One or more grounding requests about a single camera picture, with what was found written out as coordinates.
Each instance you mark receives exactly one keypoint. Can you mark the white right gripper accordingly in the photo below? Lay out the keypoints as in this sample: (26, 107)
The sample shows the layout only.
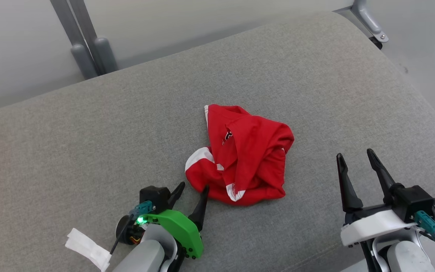
(368, 226)

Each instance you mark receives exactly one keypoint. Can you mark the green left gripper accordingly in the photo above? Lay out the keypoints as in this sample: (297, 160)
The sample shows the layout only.
(179, 226)

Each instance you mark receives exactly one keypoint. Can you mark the red basketball shorts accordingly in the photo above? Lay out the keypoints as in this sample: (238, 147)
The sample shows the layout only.
(251, 151)

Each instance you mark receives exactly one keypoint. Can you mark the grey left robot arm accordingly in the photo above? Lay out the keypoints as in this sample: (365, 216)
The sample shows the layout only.
(142, 257)

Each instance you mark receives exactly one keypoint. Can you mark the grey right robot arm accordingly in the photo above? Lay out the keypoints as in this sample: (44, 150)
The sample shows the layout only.
(406, 258)

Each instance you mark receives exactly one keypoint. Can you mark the grey partition end support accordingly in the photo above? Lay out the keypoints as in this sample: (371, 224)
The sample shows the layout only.
(368, 20)

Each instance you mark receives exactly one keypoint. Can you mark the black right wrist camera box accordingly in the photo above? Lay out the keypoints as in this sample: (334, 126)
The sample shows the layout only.
(410, 200)

